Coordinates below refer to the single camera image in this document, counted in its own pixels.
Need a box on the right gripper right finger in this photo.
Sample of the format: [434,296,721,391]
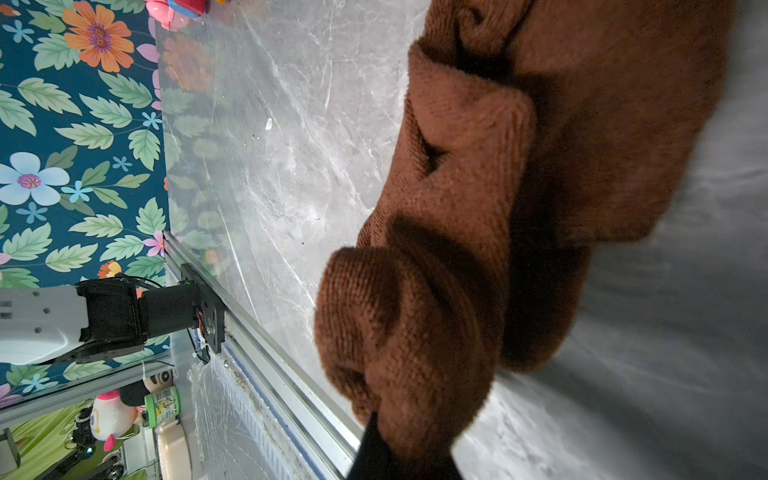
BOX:
[440,458,463,480]

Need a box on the brown cloth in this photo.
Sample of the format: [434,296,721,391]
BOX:
[315,1,736,479]

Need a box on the magenta toothpaste tube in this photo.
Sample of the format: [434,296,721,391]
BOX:
[167,0,209,18]

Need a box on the pink alarm clock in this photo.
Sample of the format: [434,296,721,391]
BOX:
[145,0,191,32]

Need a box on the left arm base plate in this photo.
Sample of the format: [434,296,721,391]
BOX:
[180,263,226,355]

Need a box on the pink white plush toy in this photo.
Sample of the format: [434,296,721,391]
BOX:
[90,390,140,452]

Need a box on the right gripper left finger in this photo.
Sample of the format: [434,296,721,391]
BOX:
[346,413,407,480]

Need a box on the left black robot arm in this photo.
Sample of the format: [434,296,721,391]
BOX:
[1,277,202,366]

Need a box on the green labelled bottle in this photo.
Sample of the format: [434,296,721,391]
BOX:
[145,386,181,428]

